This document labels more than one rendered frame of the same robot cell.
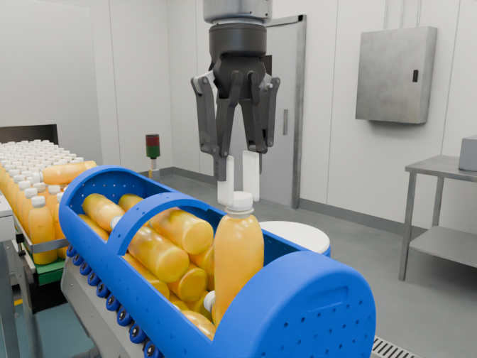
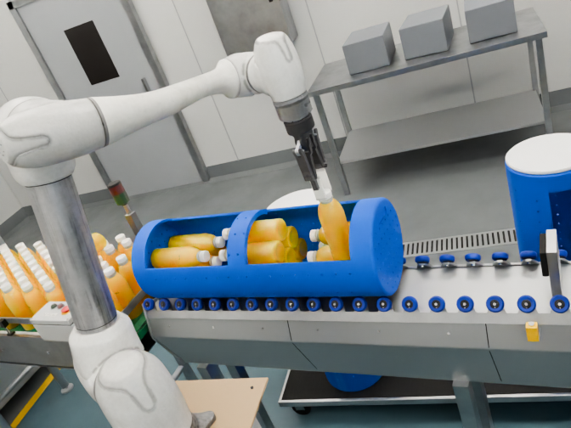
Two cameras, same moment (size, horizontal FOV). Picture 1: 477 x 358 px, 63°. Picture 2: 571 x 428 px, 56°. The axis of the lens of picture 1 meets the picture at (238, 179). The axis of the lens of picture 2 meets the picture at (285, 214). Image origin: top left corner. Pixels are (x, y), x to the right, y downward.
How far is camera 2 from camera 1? 100 cm
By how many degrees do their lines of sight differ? 23
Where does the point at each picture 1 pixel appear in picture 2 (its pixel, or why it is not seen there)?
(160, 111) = not seen: outside the picture
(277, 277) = (361, 217)
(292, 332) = (378, 235)
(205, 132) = (307, 171)
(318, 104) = (178, 58)
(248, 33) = (309, 121)
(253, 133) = (318, 160)
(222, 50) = (301, 132)
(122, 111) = not seen: outside the picture
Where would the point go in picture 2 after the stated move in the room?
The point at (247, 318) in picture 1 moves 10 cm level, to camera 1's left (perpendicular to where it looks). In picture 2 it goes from (362, 239) to (332, 258)
